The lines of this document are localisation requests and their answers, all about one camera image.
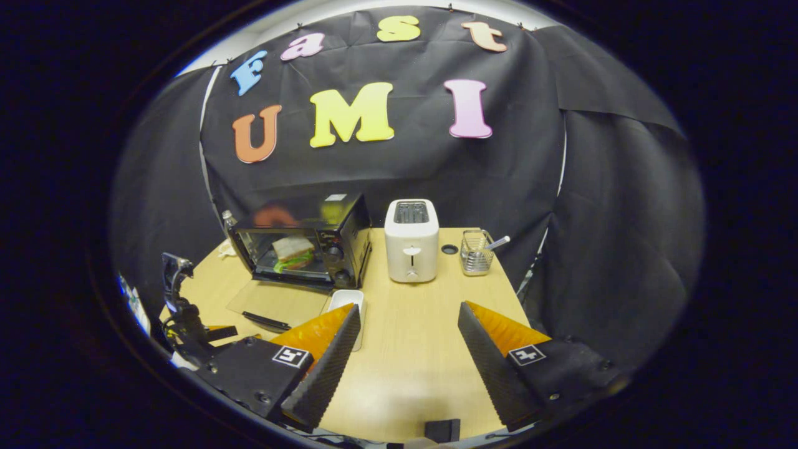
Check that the black table grommet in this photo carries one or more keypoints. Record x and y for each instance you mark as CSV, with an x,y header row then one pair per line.
x,y
449,249

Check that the clear plastic bottle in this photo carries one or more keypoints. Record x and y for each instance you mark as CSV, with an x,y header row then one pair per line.
x,y
229,219

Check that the white rectangular plate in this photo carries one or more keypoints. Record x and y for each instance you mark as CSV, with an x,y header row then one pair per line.
x,y
345,299

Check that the lettuce sandwich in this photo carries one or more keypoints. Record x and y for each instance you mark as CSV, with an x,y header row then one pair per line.
x,y
293,252

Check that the blue and white box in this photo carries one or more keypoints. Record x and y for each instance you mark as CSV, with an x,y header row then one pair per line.
x,y
134,305

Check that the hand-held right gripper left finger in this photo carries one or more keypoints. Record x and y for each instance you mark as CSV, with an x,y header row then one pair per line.
x,y
324,374

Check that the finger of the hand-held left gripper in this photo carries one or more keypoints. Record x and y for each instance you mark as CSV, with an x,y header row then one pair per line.
x,y
221,332

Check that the white toaster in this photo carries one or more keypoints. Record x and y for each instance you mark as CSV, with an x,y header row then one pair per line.
x,y
411,249

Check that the black electric oven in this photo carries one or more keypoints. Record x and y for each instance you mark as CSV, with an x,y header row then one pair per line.
x,y
346,240

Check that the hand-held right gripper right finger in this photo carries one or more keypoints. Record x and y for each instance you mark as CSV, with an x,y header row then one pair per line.
x,y
492,368

